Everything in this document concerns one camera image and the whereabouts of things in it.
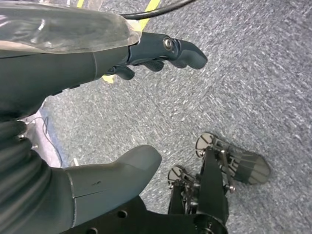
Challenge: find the yellow floor tape square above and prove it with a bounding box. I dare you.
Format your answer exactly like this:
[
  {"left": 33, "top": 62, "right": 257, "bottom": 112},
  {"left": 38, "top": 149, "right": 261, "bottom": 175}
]
[{"left": 76, "top": 0, "right": 162, "bottom": 84}]

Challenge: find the black camera cable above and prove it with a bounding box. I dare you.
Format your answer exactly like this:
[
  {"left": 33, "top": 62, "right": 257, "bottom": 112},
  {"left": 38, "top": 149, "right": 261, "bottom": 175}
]
[{"left": 120, "top": 0, "right": 196, "bottom": 20}]

